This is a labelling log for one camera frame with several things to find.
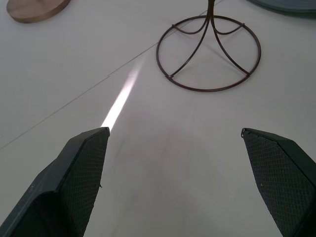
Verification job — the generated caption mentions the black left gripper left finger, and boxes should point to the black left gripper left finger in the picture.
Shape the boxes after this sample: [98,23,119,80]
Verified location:
[0,126,111,237]

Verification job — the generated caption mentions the round wooden base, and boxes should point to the round wooden base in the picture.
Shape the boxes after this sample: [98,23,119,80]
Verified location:
[6,0,71,24]

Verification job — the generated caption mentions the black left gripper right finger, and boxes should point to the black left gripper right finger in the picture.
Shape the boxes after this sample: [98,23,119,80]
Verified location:
[240,127,316,237]

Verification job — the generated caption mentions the brown metal wire stand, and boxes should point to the brown metal wire stand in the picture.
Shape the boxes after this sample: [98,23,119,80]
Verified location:
[156,0,262,93]

